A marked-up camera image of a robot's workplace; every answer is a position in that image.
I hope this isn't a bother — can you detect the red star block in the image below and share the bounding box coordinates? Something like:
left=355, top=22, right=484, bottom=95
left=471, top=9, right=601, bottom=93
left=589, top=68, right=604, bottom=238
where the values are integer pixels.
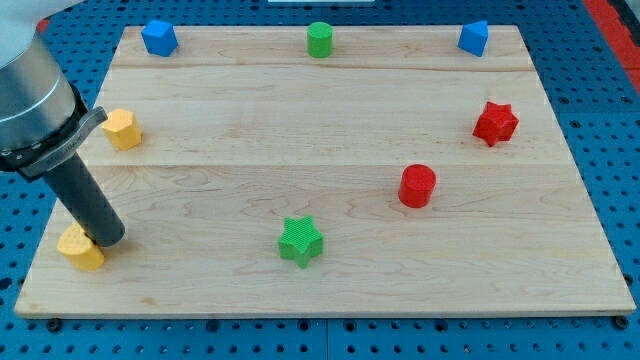
left=472, top=101, right=519, bottom=147

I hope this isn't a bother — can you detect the red cylinder block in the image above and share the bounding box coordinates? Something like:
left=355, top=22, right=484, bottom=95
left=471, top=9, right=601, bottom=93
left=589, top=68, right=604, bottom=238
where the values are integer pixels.
left=398, top=164, right=437, bottom=208

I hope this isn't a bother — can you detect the blue cube block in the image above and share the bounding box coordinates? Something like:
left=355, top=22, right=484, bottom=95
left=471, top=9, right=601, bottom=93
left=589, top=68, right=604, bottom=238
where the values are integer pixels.
left=141, top=20, right=178, bottom=57

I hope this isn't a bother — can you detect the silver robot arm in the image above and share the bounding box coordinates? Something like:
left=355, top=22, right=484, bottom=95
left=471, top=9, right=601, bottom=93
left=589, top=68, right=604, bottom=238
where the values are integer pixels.
left=1, top=0, right=107, bottom=179

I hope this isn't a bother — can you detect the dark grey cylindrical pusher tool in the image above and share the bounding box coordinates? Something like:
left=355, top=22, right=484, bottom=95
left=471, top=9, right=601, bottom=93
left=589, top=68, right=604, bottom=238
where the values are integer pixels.
left=44, top=154, right=125, bottom=247

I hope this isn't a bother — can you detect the blue triangular block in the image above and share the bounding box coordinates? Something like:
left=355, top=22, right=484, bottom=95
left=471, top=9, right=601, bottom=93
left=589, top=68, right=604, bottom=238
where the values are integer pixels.
left=457, top=20, right=489, bottom=57

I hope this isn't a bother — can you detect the green cylinder block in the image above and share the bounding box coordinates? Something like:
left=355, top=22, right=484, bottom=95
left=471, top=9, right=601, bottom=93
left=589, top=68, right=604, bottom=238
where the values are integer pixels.
left=307, top=22, right=333, bottom=58

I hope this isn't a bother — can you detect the green star block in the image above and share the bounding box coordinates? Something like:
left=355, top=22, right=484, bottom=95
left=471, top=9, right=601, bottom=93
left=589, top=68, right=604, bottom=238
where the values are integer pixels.
left=278, top=215, right=324, bottom=269

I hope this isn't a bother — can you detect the wooden board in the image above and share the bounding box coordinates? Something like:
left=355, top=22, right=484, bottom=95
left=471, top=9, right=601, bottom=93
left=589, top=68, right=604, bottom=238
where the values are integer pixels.
left=15, top=25, right=636, bottom=319

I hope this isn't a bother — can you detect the yellow hexagon block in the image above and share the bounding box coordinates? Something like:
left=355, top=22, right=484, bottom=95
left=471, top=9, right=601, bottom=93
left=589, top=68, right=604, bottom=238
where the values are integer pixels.
left=101, top=109, right=142, bottom=150

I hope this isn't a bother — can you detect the yellow heart block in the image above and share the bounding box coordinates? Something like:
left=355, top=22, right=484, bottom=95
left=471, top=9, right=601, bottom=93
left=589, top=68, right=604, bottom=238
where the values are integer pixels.
left=56, top=223, right=105, bottom=271

